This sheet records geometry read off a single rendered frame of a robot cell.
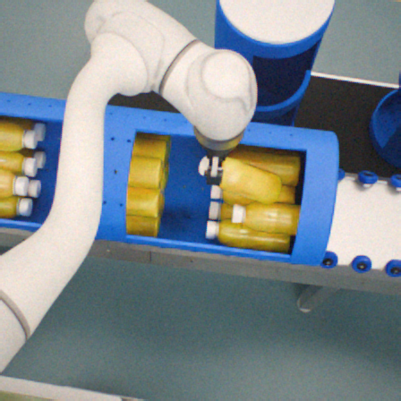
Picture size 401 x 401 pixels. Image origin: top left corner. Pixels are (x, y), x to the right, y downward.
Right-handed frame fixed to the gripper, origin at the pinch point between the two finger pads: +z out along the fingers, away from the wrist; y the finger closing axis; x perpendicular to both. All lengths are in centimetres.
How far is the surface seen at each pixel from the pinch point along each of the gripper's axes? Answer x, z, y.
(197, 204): 3.5, 28.8, -0.8
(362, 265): -34.7, 27.4, -10.4
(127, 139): 17.9, 1.6, 3.4
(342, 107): -40, 109, 62
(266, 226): -11.7, 13.3, -7.8
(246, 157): -6.0, 11.6, 6.1
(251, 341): -18, 124, -22
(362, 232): -35.2, 31.7, -1.8
